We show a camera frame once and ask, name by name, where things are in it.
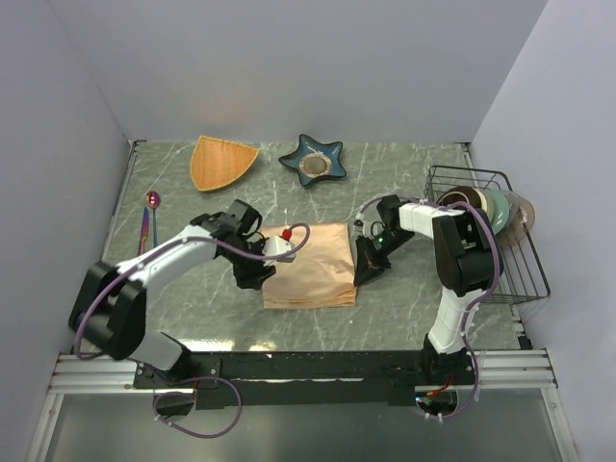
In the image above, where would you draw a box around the iridescent knife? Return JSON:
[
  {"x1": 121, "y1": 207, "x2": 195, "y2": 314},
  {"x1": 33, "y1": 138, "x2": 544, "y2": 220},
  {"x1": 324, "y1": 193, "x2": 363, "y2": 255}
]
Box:
[{"x1": 137, "y1": 207, "x2": 149, "y2": 256}]

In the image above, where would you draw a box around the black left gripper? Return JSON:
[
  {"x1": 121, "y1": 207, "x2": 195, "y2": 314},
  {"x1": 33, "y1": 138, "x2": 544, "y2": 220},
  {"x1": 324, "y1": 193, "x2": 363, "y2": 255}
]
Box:
[{"x1": 222, "y1": 237, "x2": 276, "y2": 290}]

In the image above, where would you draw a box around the brown bowl in rack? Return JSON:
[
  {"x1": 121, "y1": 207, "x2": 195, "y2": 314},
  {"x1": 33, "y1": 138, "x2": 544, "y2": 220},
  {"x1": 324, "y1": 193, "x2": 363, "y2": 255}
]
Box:
[{"x1": 437, "y1": 186, "x2": 489, "y2": 217}]

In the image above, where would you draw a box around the green plate in rack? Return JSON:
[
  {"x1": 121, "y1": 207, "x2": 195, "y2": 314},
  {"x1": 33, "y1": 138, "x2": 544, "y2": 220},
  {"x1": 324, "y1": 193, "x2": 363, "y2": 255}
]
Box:
[{"x1": 484, "y1": 190, "x2": 510, "y2": 235}]

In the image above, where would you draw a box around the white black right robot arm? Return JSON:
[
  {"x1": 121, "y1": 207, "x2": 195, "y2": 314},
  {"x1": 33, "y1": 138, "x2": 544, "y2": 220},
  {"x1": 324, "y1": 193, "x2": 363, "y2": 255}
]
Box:
[{"x1": 353, "y1": 194, "x2": 502, "y2": 384}]

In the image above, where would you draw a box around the peach satin napkin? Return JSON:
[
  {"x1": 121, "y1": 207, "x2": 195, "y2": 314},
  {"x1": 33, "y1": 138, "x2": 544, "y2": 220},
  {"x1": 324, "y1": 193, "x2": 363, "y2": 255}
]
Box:
[{"x1": 262, "y1": 222, "x2": 357, "y2": 310}]

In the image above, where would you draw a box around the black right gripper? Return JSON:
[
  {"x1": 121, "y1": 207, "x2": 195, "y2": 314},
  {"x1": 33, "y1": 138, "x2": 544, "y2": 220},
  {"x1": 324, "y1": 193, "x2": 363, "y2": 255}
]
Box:
[{"x1": 353, "y1": 229, "x2": 415, "y2": 287}]

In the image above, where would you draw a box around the orange woven shield tray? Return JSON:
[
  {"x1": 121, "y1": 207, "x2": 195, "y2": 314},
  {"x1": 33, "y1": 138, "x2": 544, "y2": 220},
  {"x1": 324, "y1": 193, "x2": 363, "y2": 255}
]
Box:
[{"x1": 190, "y1": 136, "x2": 259, "y2": 192}]

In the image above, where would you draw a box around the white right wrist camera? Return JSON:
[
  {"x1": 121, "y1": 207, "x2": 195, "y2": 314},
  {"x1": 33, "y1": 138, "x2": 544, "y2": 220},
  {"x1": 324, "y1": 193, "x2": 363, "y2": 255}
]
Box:
[{"x1": 353, "y1": 211, "x2": 372, "y2": 238}]

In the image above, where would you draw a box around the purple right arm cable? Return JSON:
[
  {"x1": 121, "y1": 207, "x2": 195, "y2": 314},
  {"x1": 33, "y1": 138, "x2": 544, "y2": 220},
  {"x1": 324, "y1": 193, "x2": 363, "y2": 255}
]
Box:
[{"x1": 354, "y1": 193, "x2": 504, "y2": 421}]

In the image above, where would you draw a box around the black wire dish rack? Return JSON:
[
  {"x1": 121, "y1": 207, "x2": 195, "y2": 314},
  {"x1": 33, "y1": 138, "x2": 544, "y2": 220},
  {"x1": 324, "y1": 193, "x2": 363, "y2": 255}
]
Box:
[{"x1": 424, "y1": 165, "x2": 551, "y2": 305}]

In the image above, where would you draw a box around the iridescent spoon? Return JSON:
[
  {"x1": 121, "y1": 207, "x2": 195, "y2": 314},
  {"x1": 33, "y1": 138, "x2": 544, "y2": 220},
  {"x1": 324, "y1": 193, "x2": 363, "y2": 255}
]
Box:
[{"x1": 146, "y1": 191, "x2": 162, "y2": 247}]

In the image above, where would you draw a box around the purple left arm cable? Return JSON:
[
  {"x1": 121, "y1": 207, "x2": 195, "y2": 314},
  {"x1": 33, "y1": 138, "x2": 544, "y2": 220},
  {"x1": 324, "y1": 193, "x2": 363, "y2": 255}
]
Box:
[{"x1": 72, "y1": 221, "x2": 312, "y2": 439}]

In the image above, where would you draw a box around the blue star-shaped dish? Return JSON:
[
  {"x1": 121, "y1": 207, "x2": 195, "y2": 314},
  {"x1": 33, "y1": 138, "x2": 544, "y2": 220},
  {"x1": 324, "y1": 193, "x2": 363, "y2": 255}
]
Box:
[{"x1": 278, "y1": 134, "x2": 347, "y2": 188}]

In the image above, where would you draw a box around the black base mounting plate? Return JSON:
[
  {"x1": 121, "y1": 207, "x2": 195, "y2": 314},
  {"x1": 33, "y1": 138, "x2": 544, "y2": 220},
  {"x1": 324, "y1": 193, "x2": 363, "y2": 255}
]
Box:
[{"x1": 134, "y1": 350, "x2": 475, "y2": 410}]

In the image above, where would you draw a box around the aluminium frame rail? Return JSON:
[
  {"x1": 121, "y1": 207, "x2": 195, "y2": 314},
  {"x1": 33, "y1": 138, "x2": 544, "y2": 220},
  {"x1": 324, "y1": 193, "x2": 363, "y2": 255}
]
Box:
[{"x1": 26, "y1": 349, "x2": 580, "y2": 461}]

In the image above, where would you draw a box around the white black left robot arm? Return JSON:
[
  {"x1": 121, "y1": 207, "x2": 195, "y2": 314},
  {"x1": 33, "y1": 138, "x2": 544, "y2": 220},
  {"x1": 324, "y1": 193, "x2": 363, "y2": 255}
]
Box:
[{"x1": 68, "y1": 200, "x2": 295, "y2": 387}]

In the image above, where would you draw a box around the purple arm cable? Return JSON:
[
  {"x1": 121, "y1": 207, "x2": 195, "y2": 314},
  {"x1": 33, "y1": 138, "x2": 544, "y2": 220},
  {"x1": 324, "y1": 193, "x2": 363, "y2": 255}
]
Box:
[
  {"x1": 354, "y1": 193, "x2": 504, "y2": 421},
  {"x1": 72, "y1": 221, "x2": 312, "y2": 439}
]

